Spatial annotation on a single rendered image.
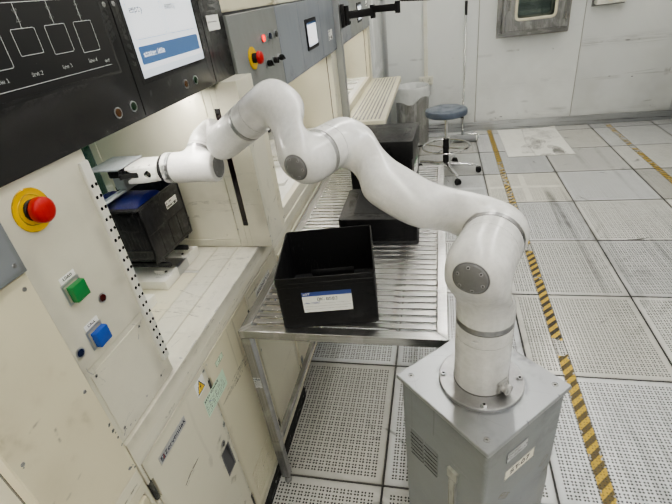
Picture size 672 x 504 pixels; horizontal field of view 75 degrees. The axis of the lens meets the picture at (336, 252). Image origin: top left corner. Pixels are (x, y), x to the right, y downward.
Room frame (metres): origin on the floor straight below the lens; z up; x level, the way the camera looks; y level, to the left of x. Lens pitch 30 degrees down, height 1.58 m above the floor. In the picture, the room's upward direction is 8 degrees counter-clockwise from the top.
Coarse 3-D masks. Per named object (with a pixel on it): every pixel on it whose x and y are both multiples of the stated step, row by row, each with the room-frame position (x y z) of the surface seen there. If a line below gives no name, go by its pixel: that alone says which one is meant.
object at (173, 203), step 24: (96, 168) 1.22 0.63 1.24; (120, 168) 1.20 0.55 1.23; (120, 192) 1.21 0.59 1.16; (168, 192) 1.27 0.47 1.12; (120, 216) 1.14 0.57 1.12; (144, 216) 1.14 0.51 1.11; (168, 216) 1.23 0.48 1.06; (144, 240) 1.12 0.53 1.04; (168, 240) 1.19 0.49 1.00; (144, 264) 1.19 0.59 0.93; (168, 264) 1.17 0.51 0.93
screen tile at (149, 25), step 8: (128, 0) 1.02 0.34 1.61; (136, 0) 1.05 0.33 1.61; (144, 0) 1.07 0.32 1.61; (152, 0) 1.10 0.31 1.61; (152, 8) 1.09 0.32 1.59; (128, 16) 1.01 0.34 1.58; (136, 16) 1.03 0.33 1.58; (144, 16) 1.06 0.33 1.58; (152, 16) 1.09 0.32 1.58; (160, 16) 1.12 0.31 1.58; (136, 24) 1.02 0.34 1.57; (144, 24) 1.05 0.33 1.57; (152, 24) 1.08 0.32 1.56; (160, 24) 1.11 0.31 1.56; (136, 32) 1.01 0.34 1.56; (144, 32) 1.04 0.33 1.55; (152, 32) 1.07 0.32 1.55; (160, 32) 1.10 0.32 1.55
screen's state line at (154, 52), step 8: (168, 40) 1.12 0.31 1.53; (176, 40) 1.15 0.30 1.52; (184, 40) 1.19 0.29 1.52; (192, 40) 1.23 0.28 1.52; (144, 48) 1.02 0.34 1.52; (152, 48) 1.05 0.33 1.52; (160, 48) 1.08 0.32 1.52; (168, 48) 1.11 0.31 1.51; (176, 48) 1.14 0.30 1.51; (184, 48) 1.18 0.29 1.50; (192, 48) 1.22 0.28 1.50; (144, 56) 1.02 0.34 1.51; (152, 56) 1.04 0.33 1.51; (160, 56) 1.07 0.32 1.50; (168, 56) 1.10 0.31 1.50; (144, 64) 1.01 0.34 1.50
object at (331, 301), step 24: (288, 240) 1.26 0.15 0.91; (312, 240) 1.26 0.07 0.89; (336, 240) 1.25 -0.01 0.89; (360, 240) 1.24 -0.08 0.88; (288, 264) 1.20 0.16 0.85; (312, 264) 1.26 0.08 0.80; (336, 264) 1.25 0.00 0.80; (360, 264) 1.24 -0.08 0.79; (288, 288) 0.99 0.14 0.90; (312, 288) 0.99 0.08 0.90; (336, 288) 0.98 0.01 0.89; (360, 288) 0.97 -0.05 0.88; (288, 312) 0.99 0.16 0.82; (312, 312) 0.99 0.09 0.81; (336, 312) 0.98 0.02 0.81; (360, 312) 0.97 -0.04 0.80
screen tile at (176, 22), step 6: (162, 0) 1.14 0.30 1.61; (186, 0) 1.25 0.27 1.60; (162, 6) 1.14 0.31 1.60; (186, 6) 1.24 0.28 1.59; (168, 12) 1.15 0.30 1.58; (174, 12) 1.18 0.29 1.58; (180, 12) 1.20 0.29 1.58; (186, 12) 1.23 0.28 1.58; (168, 18) 1.15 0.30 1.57; (174, 18) 1.17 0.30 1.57; (180, 18) 1.20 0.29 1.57; (186, 18) 1.22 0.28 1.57; (168, 24) 1.14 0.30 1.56; (174, 24) 1.16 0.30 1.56; (180, 24) 1.19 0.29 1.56; (186, 24) 1.22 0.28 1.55; (192, 24) 1.25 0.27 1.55; (174, 30) 1.16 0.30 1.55; (180, 30) 1.18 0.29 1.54
